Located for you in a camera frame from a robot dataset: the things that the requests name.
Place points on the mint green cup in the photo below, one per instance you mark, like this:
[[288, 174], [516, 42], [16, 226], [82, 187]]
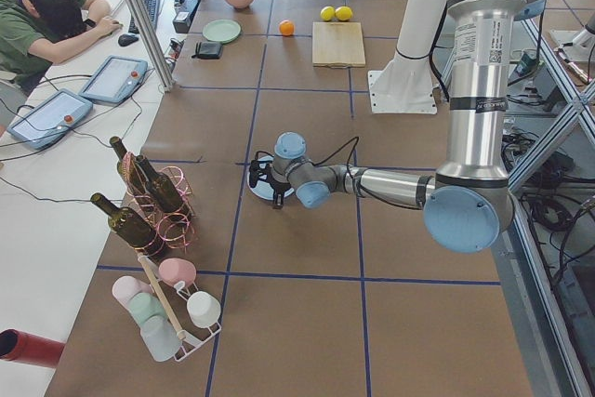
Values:
[[143, 306]]

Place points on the light green plate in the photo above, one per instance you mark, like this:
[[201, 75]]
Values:
[[222, 31]]

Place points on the white wire cup rack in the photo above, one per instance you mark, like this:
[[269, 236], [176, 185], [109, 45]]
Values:
[[196, 337]]

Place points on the person's hand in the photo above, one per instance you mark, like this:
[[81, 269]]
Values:
[[107, 26]]

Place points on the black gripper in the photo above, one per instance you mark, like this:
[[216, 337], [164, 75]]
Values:
[[279, 187]]

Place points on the red cylinder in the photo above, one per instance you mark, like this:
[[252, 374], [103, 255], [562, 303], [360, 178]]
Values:
[[25, 348]]

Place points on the dark green wine bottle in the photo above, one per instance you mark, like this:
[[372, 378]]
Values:
[[130, 226], [128, 170], [162, 190]]

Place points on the green box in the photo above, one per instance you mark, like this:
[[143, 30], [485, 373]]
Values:
[[527, 62]]

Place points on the black folded cloth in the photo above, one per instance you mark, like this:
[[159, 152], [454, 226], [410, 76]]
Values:
[[207, 50]]

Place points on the light blue plate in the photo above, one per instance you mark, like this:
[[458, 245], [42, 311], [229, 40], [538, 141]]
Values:
[[265, 191]]

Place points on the black computer mouse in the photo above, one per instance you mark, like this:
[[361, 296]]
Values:
[[127, 39]]

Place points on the copper wire bottle rack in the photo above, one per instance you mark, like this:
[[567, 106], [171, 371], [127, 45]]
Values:
[[177, 234]]

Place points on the blue teach pendant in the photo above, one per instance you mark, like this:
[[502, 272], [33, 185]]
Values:
[[51, 120], [115, 80]]

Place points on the white plastic cup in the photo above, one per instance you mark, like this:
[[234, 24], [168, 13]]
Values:
[[203, 309]]

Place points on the blue teach pendant far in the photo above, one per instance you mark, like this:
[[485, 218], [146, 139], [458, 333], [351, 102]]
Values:
[[115, 80]]

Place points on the blue teach pendant near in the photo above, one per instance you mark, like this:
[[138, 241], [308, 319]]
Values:
[[51, 120]]

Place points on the yellow lemon right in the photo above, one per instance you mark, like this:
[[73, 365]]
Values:
[[343, 13]]

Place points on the aluminium frame post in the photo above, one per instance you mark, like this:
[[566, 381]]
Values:
[[151, 43]]

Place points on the bamboo cutting board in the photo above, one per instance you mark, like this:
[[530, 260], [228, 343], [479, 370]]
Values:
[[337, 44]]

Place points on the yellow lemon left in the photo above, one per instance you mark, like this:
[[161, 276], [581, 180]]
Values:
[[327, 13]]

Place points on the orange fruit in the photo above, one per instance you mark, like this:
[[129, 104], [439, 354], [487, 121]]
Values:
[[286, 28]]

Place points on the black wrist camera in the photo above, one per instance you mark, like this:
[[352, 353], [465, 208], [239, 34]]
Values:
[[258, 172]]

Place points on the wooden rack handle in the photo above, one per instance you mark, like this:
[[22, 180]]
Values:
[[146, 265]]

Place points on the person in green shirt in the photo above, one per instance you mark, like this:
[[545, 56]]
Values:
[[37, 34]]

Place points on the yellow lemon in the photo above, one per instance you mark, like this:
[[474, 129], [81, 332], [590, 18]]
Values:
[[343, 13], [327, 13]]

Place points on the pale pink cup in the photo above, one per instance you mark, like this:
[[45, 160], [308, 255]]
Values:
[[126, 287]]

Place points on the light blue cup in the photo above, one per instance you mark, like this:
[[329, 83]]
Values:
[[160, 338]]

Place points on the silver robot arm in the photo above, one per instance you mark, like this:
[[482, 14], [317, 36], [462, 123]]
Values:
[[466, 203]]

